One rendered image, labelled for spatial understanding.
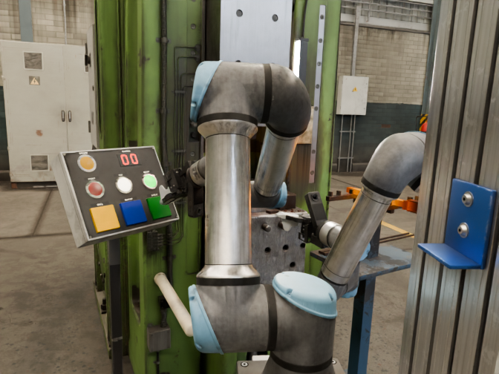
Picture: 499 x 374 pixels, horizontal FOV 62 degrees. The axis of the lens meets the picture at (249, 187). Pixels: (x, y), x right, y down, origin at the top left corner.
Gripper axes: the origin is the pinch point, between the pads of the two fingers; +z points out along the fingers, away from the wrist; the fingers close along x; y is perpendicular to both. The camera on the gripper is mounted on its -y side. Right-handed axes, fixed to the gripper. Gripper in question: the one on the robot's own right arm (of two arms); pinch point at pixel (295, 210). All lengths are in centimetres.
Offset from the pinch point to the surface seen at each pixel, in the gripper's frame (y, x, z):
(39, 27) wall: -139, -85, 631
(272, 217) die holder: 9.7, 4.6, 24.7
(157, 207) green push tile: -0.9, -44.5, 14.1
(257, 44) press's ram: -58, -2, 31
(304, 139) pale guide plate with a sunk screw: -20, 29, 43
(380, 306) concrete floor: 100, 126, 83
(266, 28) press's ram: -64, 1, 31
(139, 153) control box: -18, -48, 24
